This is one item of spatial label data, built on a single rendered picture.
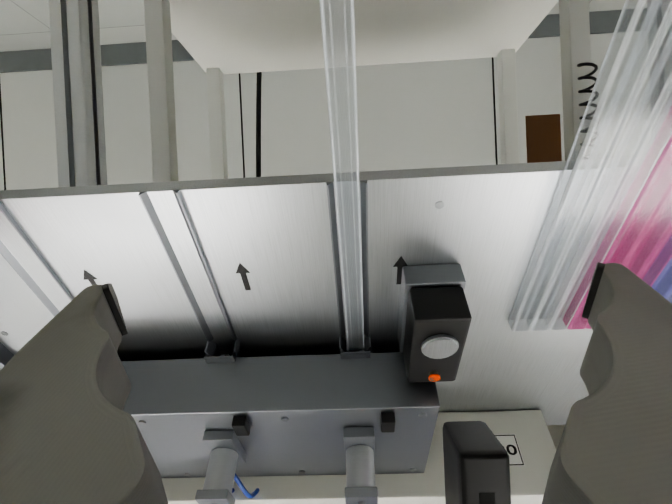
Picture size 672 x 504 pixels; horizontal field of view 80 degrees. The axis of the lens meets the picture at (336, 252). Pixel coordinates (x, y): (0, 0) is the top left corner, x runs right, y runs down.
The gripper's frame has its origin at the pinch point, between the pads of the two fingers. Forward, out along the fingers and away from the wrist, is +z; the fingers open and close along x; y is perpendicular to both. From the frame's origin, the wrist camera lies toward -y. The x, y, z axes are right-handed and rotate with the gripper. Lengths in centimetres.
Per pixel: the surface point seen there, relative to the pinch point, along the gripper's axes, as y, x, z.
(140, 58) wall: 5, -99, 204
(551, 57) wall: 16, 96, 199
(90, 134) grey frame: 5, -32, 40
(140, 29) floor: -7, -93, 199
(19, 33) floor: -9, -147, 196
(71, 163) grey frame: 8, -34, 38
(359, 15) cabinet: -6, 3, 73
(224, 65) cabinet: 2, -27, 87
